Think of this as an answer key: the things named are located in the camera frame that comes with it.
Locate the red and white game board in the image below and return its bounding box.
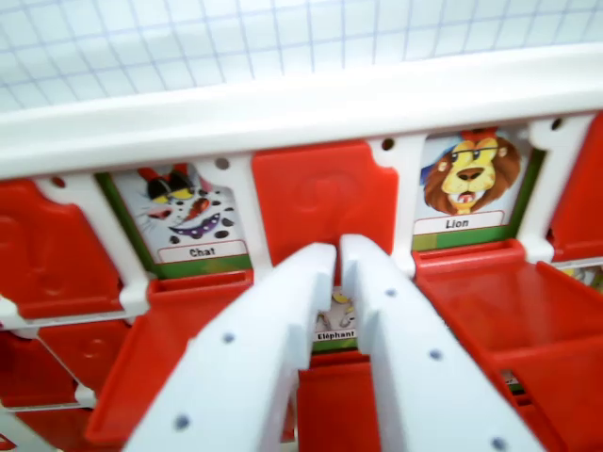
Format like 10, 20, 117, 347
0, 0, 603, 452

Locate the elephant picture card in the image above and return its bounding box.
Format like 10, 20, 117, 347
311, 284, 360, 354

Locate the lion picture card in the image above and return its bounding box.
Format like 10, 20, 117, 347
411, 125, 547, 253

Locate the red flap of lion window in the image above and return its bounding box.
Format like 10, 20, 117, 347
411, 238, 603, 364

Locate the cat picture card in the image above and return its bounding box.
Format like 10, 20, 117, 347
96, 162, 254, 280

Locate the red flap of cow window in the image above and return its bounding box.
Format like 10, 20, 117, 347
251, 139, 400, 270

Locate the red flap of elephant window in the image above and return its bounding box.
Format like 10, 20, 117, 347
295, 350, 382, 452

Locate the red flap of cat window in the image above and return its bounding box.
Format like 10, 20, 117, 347
85, 269, 256, 447

